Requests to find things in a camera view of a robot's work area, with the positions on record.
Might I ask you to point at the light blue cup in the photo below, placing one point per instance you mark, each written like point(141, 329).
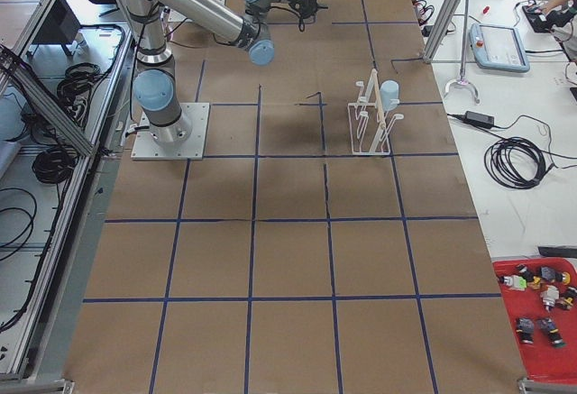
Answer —
point(389, 95)

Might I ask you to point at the reacher grabber tool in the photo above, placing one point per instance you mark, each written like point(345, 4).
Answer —
point(461, 81)

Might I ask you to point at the teach pendant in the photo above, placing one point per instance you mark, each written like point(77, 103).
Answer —
point(498, 47)

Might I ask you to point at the black power adapter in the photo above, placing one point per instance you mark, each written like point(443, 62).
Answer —
point(479, 120)

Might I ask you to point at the red parts bin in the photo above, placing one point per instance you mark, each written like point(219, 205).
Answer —
point(540, 297)

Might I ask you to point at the aluminium frame post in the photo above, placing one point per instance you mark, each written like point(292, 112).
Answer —
point(444, 16)

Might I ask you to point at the white wire cup rack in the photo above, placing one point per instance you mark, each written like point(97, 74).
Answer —
point(369, 126)

